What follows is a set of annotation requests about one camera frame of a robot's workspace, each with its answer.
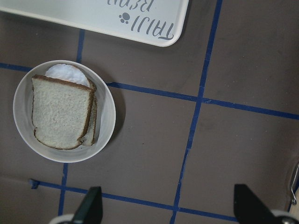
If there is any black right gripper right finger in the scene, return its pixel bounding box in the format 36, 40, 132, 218
234, 184, 277, 224

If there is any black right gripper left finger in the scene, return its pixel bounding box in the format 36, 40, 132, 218
71, 187, 103, 224

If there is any white bread slice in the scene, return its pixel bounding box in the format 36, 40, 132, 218
31, 75, 95, 150

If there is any white round plate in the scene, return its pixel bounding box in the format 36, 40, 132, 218
13, 60, 116, 163

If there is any bottom bread slice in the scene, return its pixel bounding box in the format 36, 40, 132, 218
82, 96, 97, 146

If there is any wooden cutting board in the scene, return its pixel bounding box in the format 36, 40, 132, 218
289, 200, 299, 216

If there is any fried egg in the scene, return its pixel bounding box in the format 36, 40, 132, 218
45, 64, 90, 87

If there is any cream bear tray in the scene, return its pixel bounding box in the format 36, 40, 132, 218
0, 0, 189, 47

